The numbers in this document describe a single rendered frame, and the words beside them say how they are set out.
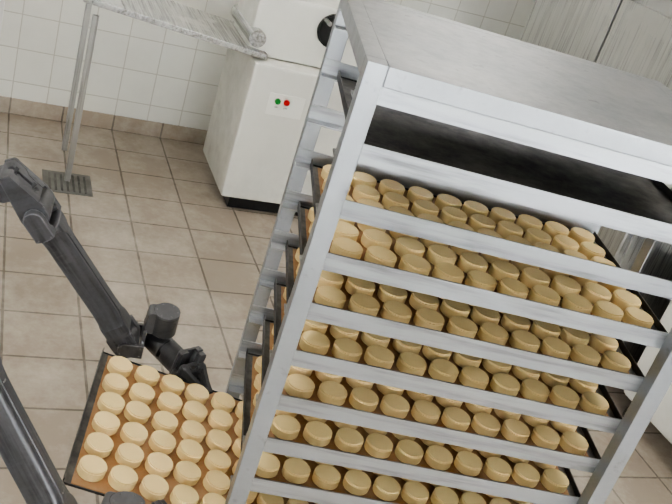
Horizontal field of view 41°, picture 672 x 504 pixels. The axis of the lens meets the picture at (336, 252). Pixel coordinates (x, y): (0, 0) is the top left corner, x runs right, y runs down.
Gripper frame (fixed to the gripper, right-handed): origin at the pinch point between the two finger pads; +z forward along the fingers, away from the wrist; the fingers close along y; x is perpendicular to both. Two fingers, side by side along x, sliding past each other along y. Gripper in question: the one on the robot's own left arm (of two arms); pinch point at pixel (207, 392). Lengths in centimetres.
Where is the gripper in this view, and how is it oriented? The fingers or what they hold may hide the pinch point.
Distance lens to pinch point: 196.9
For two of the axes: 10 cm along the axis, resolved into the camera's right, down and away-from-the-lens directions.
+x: -5.9, 0.8, -8.0
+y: -4.1, 8.2, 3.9
